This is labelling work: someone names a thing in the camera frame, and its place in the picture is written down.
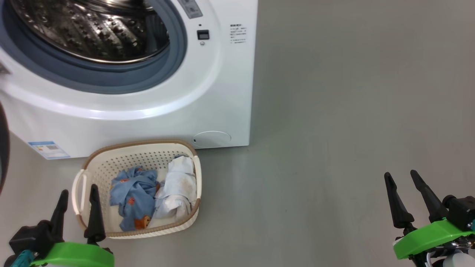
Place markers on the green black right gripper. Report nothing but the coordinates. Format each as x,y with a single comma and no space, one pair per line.
426,237

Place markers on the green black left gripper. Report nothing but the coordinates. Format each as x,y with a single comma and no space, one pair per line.
74,256

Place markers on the blue printed garment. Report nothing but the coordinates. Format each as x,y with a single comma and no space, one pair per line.
135,196

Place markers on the white garment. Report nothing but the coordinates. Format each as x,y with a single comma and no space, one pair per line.
180,189

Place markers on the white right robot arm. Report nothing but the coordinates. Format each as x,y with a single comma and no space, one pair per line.
454,260

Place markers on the white front-load washing machine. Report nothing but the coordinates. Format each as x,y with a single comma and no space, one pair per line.
207,92

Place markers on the stainless steel washing machine drum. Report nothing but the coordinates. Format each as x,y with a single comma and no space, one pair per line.
92,29

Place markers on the black square door latch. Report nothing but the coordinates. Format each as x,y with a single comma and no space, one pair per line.
203,35

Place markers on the cream perforated basket brown rim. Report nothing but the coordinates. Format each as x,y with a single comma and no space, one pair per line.
111,163

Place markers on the blue energy label sticker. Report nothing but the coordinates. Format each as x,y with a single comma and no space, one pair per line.
49,149

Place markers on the round white drain filter cover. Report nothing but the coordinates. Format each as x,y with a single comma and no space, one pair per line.
212,138

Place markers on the grey warning sticker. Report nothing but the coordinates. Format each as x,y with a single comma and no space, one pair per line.
190,7

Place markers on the black printed text label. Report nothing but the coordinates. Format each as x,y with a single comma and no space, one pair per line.
238,34

